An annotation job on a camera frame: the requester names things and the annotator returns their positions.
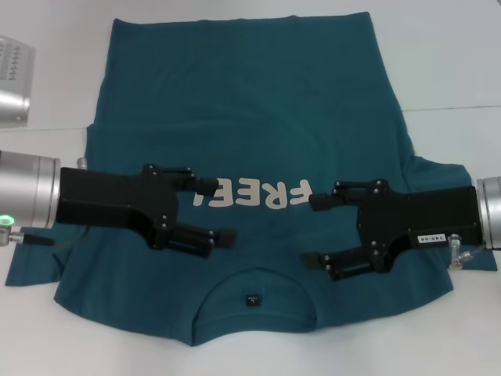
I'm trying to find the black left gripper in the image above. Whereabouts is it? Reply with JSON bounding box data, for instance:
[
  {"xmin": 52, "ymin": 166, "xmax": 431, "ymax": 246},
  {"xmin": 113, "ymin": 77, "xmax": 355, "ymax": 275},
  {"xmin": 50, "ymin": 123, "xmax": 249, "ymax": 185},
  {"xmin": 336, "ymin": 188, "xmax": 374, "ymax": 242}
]
[{"xmin": 56, "ymin": 164, "xmax": 238, "ymax": 260}]

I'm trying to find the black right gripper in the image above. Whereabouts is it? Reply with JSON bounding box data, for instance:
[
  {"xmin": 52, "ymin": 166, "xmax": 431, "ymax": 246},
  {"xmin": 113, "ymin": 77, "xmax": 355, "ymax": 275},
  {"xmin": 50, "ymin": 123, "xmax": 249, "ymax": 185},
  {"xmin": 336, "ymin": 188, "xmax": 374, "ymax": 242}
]
[{"xmin": 300, "ymin": 179, "xmax": 481, "ymax": 281}]

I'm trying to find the teal blue FREE t-shirt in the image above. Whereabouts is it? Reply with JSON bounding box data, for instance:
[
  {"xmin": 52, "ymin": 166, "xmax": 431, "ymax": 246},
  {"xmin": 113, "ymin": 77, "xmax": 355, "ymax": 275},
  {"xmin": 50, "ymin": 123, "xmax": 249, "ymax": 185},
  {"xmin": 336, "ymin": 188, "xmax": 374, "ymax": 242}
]
[{"xmin": 4, "ymin": 11, "xmax": 498, "ymax": 348}]

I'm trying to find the left wrist cable with connector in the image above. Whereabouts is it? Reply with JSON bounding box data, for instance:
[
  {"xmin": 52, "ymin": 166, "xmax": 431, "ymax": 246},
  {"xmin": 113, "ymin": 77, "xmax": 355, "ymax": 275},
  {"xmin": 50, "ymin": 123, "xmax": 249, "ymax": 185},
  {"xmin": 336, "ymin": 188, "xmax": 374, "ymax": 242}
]
[{"xmin": 0, "ymin": 225, "xmax": 90, "ymax": 248}]

